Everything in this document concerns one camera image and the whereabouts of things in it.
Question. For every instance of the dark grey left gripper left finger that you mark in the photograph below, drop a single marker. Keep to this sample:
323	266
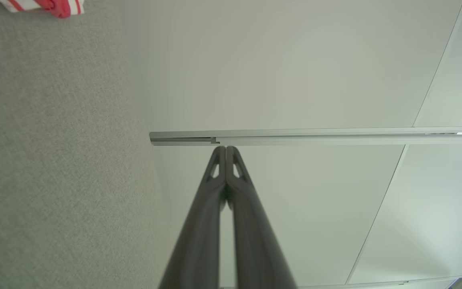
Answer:
199	249

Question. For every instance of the grey partition post with feet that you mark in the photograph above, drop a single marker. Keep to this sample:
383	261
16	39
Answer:
315	135

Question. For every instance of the red white striped shirt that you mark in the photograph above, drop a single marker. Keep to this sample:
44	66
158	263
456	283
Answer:
60	7

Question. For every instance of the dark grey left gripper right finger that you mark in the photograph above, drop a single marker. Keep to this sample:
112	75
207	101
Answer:
259	257

